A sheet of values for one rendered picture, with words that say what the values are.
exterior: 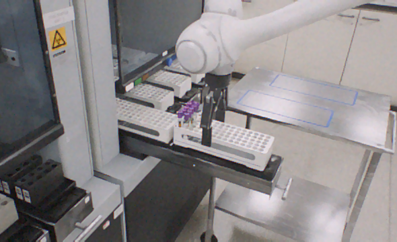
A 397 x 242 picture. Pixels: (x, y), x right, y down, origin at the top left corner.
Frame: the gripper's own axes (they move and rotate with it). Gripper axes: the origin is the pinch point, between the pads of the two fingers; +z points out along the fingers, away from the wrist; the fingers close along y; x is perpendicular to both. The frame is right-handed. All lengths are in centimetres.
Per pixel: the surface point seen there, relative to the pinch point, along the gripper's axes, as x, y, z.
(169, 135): 13.4, -3.8, 3.6
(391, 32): -55, 229, 20
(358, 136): -42, 30, 6
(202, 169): 0.0, -6.7, 10.5
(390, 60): -61, 229, 42
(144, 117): 23.9, -1.7, 1.3
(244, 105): -0.3, 31.6, 5.6
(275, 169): -21.0, -1.5, 6.0
